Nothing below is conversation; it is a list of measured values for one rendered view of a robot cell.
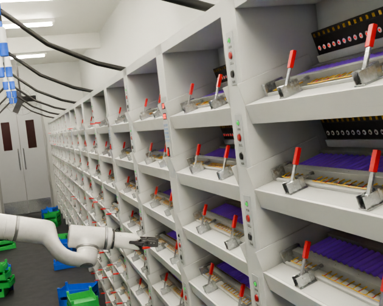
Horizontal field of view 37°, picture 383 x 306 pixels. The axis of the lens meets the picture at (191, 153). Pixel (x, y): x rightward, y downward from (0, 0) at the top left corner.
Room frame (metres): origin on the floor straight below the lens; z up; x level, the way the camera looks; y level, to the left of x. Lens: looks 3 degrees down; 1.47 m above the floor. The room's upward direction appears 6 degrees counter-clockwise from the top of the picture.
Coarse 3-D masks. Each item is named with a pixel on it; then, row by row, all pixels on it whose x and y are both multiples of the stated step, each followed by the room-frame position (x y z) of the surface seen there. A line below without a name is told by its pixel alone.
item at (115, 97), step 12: (108, 96) 3.31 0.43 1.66; (120, 96) 3.33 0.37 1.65; (108, 108) 3.31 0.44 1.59; (120, 132) 3.32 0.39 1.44; (120, 144) 3.32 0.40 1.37; (120, 168) 3.32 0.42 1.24; (120, 180) 3.31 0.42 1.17; (120, 204) 3.31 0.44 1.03; (132, 276) 3.32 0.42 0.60; (132, 300) 3.31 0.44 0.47
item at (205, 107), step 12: (216, 72) 1.96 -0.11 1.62; (192, 84) 1.79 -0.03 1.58; (216, 84) 1.54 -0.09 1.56; (180, 96) 1.97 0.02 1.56; (192, 96) 1.98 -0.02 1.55; (204, 96) 1.95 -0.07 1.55; (216, 96) 1.53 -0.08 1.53; (228, 96) 1.38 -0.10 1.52; (168, 108) 1.96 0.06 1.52; (180, 108) 1.97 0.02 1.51; (192, 108) 1.79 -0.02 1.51; (204, 108) 1.69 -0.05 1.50; (216, 108) 1.52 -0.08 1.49; (228, 108) 1.40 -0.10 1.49; (180, 120) 1.85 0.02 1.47; (192, 120) 1.72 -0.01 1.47; (204, 120) 1.61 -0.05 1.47; (216, 120) 1.51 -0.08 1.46; (228, 120) 1.43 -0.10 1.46
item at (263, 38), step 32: (224, 32) 1.36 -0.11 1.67; (256, 32) 1.30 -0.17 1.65; (288, 32) 1.32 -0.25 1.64; (256, 64) 1.30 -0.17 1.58; (256, 128) 1.30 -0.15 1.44; (288, 128) 1.32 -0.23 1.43; (320, 128) 1.34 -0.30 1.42; (256, 160) 1.29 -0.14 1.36; (256, 224) 1.30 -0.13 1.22; (288, 224) 1.31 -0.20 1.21; (256, 256) 1.32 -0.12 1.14
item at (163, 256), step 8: (152, 232) 2.64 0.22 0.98; (160, 232) 2.65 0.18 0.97; (168, 232) 2.66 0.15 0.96; (160, 240) 2.61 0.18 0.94; (152, 248) 2.54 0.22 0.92; (160, 256) 2.37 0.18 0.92; (168, 256) 2.33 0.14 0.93; (176, 256) 2.29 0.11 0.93; (168, 264) 2.24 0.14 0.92; (176, 264) 2.05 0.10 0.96; (176, 272) 2.13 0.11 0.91
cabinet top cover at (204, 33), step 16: (224, 0) 1.34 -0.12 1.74; (208, 16) 1.47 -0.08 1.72; (176, 32) 1.76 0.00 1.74; (192, 32) 1.61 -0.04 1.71; (208, 32) 1.60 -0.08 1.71; (176, 48) 1.87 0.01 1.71; (192, 48) 1.92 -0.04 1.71; (208, 48) 1.97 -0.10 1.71; (144, 64) 2.26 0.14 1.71; (112, 80) 3.04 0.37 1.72
